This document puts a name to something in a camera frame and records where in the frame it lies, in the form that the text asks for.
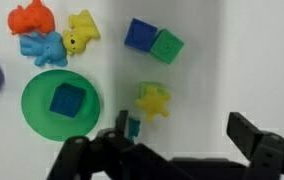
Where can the yellow star-shaped rubber toy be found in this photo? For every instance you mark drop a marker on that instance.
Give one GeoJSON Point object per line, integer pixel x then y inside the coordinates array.
{"type": "Point", "coordinates": [153, 102]}

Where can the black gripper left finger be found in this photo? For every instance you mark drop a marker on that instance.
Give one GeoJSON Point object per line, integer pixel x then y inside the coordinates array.
{"type": "Point", "coordinates": [82, 156]}

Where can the orange rubber animal toy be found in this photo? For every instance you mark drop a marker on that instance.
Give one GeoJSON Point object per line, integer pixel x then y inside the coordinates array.
{"type": "Point", "coordinates": [32, 17]}

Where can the dark blue block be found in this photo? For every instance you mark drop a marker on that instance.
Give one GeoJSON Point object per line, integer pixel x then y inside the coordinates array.
{"type": "Point", "coordinates": [140, 34]}

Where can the blue block with square print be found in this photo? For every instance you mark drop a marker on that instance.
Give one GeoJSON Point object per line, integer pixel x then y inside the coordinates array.
{"type": "Point", "coordinates": [67, 100]}

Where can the light blue elephant toy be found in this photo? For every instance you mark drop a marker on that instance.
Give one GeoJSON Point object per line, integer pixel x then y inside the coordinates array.
{"type": "Point", "coordinates": [47, 49]}

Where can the teal rubber animal toy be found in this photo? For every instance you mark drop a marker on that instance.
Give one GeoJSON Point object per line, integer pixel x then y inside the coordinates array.
{"type": "Point", "coordinates": [134, 128]}

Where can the yellow bear toy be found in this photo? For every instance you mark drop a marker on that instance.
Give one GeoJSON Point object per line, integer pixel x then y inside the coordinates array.
{"type": "Point", "coordinates": [78, 33]}

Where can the green round plate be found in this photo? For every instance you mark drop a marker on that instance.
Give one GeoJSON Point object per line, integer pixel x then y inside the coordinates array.
{"type": "Point", "coordinates": [38, 106]}

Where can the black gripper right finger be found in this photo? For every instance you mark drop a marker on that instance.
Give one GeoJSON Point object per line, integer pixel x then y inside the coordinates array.
{"type": "Point", "coordinates": [248, 133]}

